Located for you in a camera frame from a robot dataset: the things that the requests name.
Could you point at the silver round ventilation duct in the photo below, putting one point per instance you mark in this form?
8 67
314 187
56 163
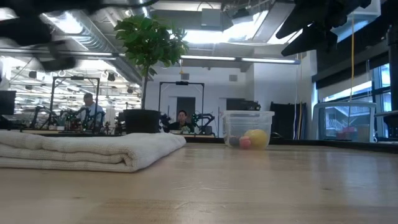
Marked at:
93 34

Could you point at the distant black rig frame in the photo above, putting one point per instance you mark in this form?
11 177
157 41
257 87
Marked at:
76 77
182 82

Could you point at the white mesh office chair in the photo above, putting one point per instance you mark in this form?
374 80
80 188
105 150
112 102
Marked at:
317 124

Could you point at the black office desk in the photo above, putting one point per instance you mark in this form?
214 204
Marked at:
388 124

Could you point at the clear plastic tupperware container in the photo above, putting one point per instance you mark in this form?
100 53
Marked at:
248 116

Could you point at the black curtain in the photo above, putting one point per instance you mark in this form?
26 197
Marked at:
287 121

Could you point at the black computer monitor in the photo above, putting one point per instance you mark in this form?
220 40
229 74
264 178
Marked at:
7 102

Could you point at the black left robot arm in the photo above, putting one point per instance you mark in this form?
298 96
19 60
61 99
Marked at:
25 31

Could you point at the yellow lemon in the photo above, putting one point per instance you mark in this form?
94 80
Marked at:
257 138

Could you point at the green potted plant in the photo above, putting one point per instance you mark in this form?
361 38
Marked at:
149 40

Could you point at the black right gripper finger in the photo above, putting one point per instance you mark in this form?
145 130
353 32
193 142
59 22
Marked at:
301 20
317 39

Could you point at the long ceiling light strip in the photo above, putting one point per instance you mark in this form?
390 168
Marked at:
217 58

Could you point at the folded plaid cloth towel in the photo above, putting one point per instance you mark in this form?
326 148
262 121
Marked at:
93 149

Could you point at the black box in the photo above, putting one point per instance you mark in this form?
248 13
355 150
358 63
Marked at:
242 105

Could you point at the dark blackberry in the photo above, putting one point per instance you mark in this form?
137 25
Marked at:
234 142

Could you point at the pink raspberry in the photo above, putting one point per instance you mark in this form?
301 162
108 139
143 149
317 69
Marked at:
245 143

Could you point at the person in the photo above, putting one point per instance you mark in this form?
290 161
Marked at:
182 116
91 109

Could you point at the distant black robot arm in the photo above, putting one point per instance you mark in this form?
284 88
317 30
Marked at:
205 118

